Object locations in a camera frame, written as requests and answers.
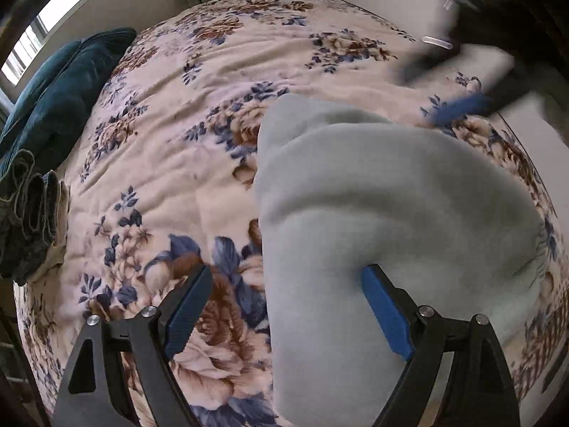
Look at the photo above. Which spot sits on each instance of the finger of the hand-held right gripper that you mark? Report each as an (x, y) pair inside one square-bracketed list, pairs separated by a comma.
[(462, 107), (433, 64)]

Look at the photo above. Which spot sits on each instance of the floral blanket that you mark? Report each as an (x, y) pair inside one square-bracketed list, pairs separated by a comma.
[(178, 142)]

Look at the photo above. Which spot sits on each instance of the folded blue jeans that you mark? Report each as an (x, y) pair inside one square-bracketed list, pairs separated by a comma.
[(26, 218)]

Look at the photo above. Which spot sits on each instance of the window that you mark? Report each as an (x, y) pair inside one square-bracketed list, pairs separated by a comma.
[(49, 13)]

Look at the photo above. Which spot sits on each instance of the teal folded quilt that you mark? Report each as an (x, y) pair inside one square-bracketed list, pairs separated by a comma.
[(75, 89)]

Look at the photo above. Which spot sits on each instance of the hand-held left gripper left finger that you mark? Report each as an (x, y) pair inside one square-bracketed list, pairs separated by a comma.
[(189, 309)]

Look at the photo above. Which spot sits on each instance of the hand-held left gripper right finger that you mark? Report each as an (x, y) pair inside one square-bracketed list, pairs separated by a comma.
[(384, 311)]

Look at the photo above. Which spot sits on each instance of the light green pants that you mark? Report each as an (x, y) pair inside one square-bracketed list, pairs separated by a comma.
[(378, 209)]

